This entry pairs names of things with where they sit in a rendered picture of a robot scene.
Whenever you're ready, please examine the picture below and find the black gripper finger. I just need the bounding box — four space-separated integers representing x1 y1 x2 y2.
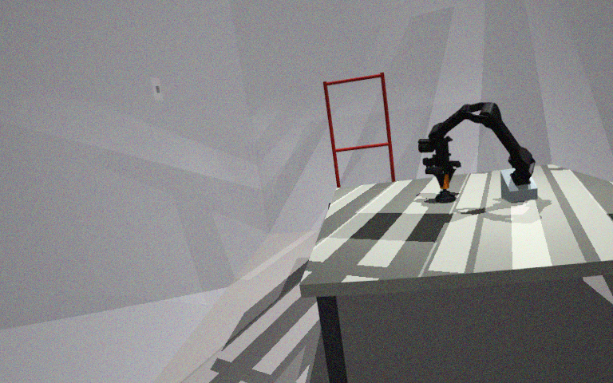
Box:
435 172 445 188
443 169 456 182

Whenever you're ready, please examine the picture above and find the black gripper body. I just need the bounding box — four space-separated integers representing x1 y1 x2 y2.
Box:
425 152 461 175

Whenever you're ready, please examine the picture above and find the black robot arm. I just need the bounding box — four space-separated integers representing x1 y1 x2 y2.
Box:
418 102 535 186

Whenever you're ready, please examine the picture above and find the orange knob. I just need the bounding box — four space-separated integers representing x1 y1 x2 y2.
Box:
440 174 449 189

